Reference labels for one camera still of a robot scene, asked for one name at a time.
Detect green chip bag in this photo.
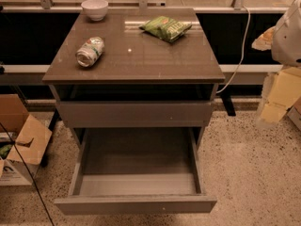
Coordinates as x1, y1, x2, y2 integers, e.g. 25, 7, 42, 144
139, 16, 192, 43

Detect grey drawer cabinet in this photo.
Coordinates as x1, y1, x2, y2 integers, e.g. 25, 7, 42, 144
43, 8, 225, 139

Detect white cable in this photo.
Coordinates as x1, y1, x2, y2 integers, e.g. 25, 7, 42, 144
215, 5, 252, 95

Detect white ceramic bowl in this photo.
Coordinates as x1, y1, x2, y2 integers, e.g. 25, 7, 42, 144
81, 0, 108, 21

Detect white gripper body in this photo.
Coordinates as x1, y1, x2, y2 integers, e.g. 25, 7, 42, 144
271, 0, 301, 67

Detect open cardboard box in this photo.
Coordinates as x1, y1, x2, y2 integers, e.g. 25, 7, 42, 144
0, 94, 52, 186

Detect black cable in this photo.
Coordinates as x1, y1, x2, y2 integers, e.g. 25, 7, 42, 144
0, 122, 55, 226

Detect crushed 7up can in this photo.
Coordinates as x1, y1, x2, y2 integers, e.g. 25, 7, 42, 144
75, 37, 104, 68

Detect cardboard box at right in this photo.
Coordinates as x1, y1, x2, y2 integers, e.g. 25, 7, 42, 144
288, 98, 301, 131

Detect open grey middle drawer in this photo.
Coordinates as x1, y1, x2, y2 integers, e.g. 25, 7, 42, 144
55, 127, 216, 215

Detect closed grey top drawer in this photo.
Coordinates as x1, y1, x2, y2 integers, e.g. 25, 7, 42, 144
55, 102, 213, 128

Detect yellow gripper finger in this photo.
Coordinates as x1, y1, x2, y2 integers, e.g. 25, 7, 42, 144
256, 67, 301, 129
251, 26, 275, 51

